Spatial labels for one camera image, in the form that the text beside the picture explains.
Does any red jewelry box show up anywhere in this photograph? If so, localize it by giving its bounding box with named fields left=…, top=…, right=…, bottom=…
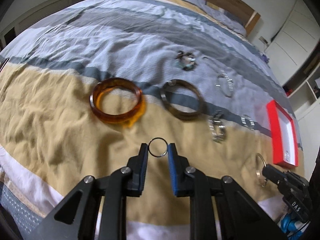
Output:
left=266, top=100, right=298, bottom=169

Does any purple tissue box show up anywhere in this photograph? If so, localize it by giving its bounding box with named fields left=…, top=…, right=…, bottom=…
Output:
left=261, top=53, right=270, bottom=63

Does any silver chain necklace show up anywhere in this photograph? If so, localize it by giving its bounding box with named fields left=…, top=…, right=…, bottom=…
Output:
left=202, top=56, right=234, bottom=98

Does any dark brown bangle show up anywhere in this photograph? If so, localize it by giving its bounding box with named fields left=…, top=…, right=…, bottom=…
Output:
left=160, top=79, right=204, bottom=121

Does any amber resin bangle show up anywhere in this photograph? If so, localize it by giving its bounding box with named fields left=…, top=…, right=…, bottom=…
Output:
left=89, top=77, right=146, bottom=129

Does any lavender pillow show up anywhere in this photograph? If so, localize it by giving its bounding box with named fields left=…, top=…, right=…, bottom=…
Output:
left=191, top=0, right=247, bottom=37

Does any white wardrobe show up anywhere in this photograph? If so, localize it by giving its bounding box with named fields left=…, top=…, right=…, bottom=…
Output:
left=266, top=0, right=319, bottom=179

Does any red item in wardrobe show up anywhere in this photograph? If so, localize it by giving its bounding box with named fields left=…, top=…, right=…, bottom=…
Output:
left=285, top=88, right=293, bottom=96

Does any wall power outlet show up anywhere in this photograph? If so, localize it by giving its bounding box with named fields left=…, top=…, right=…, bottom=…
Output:
left=259, top=36, right=268, bottom=46

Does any blue handle grip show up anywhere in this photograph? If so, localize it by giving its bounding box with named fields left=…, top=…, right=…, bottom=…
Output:
left=278, top=212, right=310, bottom=240

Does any striped bed duvet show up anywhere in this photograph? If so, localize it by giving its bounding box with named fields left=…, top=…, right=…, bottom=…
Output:
left=1, top=0, right=293, bottom=239

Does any large thin gold bangle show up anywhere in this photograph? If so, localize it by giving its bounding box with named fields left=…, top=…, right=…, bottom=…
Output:
left=255, top=153, right=268, bottom=187

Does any small silver twisted ring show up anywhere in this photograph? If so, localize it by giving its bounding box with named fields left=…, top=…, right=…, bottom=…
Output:
left=241, top=114, right=256, bottom=131

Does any silver twisted hoop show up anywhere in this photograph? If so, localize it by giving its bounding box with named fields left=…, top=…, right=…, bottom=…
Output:
left=284, top=151, right=291, bottom=163

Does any white radiator cover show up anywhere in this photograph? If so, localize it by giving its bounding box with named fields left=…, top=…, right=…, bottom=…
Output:
left=1, top=0, right=84, bottom=49

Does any beaded stone bracelet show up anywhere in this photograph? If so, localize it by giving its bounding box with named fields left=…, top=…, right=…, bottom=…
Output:
left=175, top=50, right=198, bottom=72

